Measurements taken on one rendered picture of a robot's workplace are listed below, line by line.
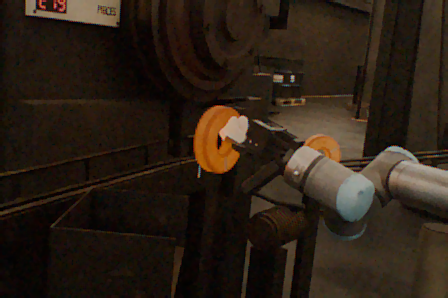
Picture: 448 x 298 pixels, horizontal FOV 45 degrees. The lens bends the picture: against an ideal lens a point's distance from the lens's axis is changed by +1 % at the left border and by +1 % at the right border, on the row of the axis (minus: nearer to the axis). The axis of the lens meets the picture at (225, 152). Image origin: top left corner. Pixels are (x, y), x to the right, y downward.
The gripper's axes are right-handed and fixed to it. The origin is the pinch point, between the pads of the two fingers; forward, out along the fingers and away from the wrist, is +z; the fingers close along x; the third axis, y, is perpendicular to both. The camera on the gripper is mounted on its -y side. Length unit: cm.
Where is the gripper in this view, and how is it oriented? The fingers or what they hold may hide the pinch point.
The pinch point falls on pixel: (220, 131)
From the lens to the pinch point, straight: 123.6
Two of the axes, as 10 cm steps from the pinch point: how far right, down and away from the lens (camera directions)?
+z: -7.5, -4.5, 4.9
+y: 3.2, -8.9, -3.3
